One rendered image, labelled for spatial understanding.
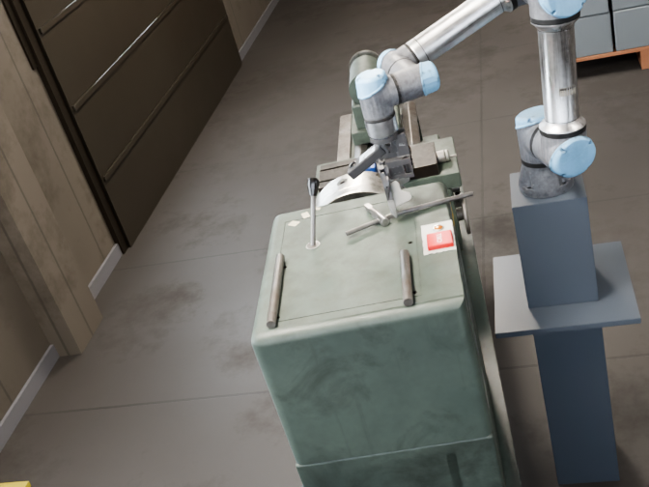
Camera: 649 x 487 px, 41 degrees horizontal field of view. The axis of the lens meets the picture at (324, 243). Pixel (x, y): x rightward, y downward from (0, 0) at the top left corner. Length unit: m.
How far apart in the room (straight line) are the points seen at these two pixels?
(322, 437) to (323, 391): 0.14
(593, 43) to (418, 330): 4.20
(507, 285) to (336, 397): 0.92
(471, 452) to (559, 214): 0.72
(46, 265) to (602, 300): 2.73
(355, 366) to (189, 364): 2.27
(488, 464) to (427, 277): 0.49
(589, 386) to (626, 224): 1.65
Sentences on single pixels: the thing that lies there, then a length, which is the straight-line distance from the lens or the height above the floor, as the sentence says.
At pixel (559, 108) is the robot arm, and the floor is 1.40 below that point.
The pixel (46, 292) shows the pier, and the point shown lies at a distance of 4.39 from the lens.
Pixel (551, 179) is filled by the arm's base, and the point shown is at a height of 1.15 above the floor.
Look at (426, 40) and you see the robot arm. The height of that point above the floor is 1.63.
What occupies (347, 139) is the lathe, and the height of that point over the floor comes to 0.87.
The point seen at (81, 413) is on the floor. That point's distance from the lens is 4.17.
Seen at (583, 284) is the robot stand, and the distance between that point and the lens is 2.58.
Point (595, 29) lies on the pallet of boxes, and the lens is 5.85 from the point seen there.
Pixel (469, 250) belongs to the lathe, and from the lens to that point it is 3.31.
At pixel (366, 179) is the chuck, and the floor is 1.23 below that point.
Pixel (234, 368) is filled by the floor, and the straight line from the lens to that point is 4.00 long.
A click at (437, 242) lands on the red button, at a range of 2.02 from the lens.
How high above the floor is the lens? 2.32
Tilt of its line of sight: 30 degrees down
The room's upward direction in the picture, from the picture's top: 17 degrees counter-clockwise
